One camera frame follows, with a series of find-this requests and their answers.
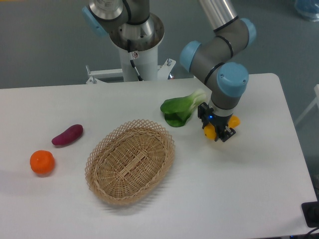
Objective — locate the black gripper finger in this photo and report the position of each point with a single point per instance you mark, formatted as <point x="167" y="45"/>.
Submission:
<point x="223" y="134"/>
<point x="205" y="113"/>

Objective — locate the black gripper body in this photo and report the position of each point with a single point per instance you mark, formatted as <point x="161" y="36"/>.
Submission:
<point x="221" y="121"/>

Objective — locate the yellow mango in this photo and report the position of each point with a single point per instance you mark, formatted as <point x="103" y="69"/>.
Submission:
<point x="209" y="130"/>

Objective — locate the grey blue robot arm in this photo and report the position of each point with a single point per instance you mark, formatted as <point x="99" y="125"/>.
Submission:
<point x="137" y="32"/>

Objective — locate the green bok choy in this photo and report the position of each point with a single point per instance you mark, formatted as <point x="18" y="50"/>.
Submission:
<point x="178" y="110"/>

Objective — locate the woven wicker basket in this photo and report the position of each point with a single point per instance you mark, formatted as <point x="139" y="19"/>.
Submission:
<point x="130" y="162"/>

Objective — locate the black device at edge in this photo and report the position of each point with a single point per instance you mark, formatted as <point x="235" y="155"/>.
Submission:
<point x="311" y="213"/>

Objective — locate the purple sweet potato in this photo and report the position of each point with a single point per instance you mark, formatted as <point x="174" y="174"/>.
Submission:
<point x="68" y="136"/>

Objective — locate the blue plastic bag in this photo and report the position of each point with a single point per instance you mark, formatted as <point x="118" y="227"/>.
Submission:
<point x="308" y="9"/>

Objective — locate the orange tangerine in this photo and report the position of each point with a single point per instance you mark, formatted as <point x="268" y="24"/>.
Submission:
<point x="42" y="162"/>

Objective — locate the white frame at right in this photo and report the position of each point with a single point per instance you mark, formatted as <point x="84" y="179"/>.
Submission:
<point x="311" y="105"/>

